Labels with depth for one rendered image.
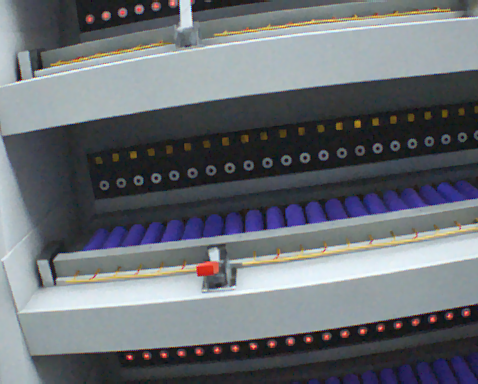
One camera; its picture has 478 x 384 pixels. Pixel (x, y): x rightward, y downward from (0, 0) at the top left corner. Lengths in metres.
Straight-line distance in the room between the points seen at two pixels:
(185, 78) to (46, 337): 0.25
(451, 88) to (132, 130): 0.38
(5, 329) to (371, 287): 0.32
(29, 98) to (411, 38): 0.33
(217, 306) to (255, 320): 0.03
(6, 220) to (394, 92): 0.45
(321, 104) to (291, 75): 0.19
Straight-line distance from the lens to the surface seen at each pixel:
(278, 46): 0.47
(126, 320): 0.48
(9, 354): 0.52
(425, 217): 0.51
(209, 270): 0.40
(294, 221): 0.53
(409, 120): 0.63
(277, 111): 0.65
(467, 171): 0.64
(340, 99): 0.66
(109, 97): 0.48
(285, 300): 0.46
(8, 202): 0.52
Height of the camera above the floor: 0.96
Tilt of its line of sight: 3 degrees up
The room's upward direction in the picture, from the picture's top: 8 degrees counter-clockwise
